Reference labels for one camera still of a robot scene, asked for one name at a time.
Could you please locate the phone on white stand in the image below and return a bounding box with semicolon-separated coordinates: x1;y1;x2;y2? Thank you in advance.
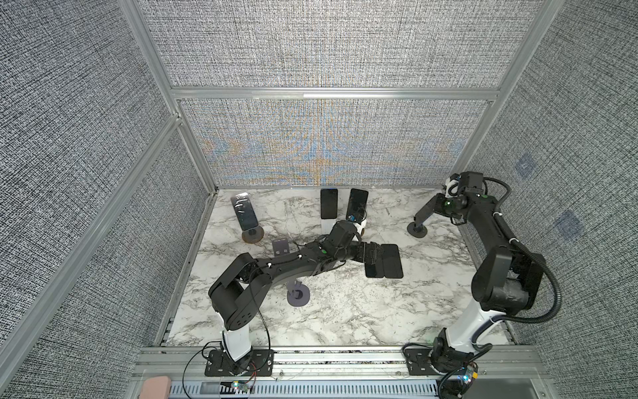
320;189;338;220

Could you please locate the second-left grey stand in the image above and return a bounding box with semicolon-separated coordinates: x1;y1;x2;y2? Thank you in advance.
272;239;290;257

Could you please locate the white phone stand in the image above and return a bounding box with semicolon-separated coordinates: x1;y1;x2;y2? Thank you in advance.
321;219;337;235

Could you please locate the right dark round stand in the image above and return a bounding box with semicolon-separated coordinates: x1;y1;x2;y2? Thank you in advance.
407;194;444;239

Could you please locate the far-left brown round stand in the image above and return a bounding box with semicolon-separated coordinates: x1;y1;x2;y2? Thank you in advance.
242;225;264;244

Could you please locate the phone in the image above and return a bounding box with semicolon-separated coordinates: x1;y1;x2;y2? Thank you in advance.
230;193;259;231
381;244;404;279
320;189;338;220
363;242;385;279
346;188;369;224

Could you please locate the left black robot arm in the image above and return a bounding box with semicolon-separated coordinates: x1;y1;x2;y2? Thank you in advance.
208;221;362;363

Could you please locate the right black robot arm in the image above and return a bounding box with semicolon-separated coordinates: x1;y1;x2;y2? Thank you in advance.
428;171;562;373

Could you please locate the front-left grey round stand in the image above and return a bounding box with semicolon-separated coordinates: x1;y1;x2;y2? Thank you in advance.
287;280;310;308

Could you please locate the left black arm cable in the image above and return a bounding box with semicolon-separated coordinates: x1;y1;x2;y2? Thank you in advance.
178;278;272;399

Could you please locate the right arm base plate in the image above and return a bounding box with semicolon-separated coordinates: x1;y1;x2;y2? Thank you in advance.
402;346;440;377

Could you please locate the pink box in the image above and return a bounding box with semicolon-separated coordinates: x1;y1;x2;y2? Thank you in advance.
138;376;172;399

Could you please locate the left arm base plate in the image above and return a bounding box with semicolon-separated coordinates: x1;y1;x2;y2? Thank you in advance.
204;349;276;377

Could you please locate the white vented cable tray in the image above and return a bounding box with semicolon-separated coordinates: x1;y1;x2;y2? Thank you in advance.
169;379;439;398

